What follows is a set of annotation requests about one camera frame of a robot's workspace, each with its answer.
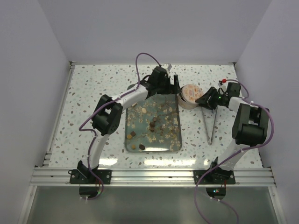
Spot aluminium frame rail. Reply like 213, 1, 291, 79
29, 167, 276, 187

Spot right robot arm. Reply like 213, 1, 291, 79
193, 79, 269, 185

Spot floral blue serving tray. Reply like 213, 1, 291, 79
124, 95, 182, 153

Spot round tin container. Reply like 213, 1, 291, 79
178, 93, 198, 110

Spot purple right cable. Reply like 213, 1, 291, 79
194, 79, 274, 224

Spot dark ridged oval chocolate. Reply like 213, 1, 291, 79
139, 144, 145, 150

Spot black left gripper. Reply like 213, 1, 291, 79
157, 75, 181, 95

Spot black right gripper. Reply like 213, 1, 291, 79
195, 86, 225, 110

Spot metal serving tongs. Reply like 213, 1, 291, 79
200, 107, 218, 145

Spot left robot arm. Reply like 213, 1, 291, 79
68, 66, 182, 184

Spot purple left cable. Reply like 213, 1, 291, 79
78, 53, 164, 201

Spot silver embossed tin lid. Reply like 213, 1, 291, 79
181, 84, 204, 105

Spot purple cable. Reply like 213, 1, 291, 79
78, 53, 164, 201
194, 79, 274, 224

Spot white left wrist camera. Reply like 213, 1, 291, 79
162, 63, 172, 71

